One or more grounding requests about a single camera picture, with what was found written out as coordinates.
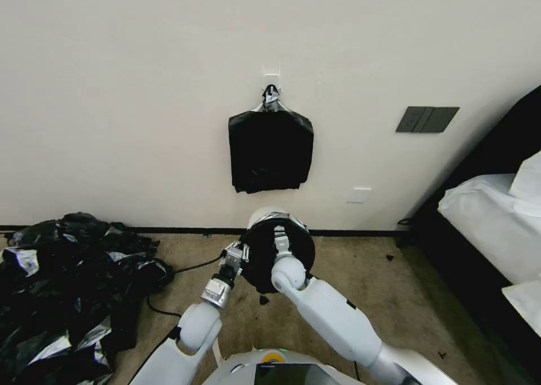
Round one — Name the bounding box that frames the black trash bag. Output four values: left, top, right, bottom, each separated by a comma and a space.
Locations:
228, 85, 315, 194
238, 214, 316, 295

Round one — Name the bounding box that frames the folded black trash bag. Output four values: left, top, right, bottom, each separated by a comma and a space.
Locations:
228, 85, 315, 194

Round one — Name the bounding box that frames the pile of black trash bags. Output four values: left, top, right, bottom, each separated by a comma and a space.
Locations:
0, 211, 175, 385

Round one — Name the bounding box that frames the black baseboard strip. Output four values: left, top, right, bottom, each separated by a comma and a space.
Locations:
0, 225, 407, 237

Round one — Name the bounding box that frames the white robot front shell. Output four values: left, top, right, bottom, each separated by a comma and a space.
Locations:
207, 348, 428, 385

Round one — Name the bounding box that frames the white bed sheet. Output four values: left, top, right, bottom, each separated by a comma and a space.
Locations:
437, 173, 541, 285

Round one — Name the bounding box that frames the white folded duvet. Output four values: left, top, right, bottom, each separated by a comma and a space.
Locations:
502, 276, 541, 331

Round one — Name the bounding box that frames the white pillow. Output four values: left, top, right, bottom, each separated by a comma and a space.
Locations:
508, 149, 541, 211

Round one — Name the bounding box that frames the black floor cable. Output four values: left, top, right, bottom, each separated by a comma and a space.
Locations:
145, 249, 225, 318

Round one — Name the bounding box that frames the white wall hook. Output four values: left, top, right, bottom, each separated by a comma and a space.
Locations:
261, 65, 281, 91

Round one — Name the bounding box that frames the dark grey switch panel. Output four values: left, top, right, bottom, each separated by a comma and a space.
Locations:
395, 106, 460, 134

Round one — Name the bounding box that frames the black bed frame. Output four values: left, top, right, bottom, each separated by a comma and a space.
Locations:
396, 85, 541, 385

